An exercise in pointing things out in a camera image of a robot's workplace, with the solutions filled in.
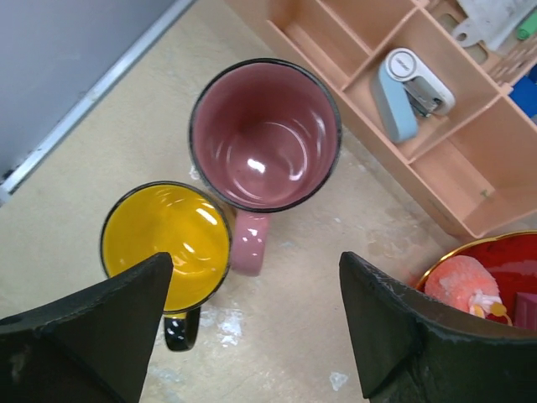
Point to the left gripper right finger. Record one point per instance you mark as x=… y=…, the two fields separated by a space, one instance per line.
x=409 y=347

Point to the peach desk file organizer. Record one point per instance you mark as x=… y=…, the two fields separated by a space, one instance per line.
x=474 y=169

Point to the white tape dispenser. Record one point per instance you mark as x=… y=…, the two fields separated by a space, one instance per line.
x=405 y=89

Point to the red three-tier cake stand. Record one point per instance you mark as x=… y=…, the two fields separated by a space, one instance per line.
x=509 y=258

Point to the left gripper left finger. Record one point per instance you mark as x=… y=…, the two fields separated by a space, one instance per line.
x=91 y=346

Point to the yellow mug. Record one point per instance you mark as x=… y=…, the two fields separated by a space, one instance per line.
x=184 y=222

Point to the pink mug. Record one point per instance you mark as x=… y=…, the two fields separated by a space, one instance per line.
x=265 y=135

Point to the pink peach pastry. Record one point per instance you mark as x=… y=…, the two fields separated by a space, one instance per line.
x=462 y=282

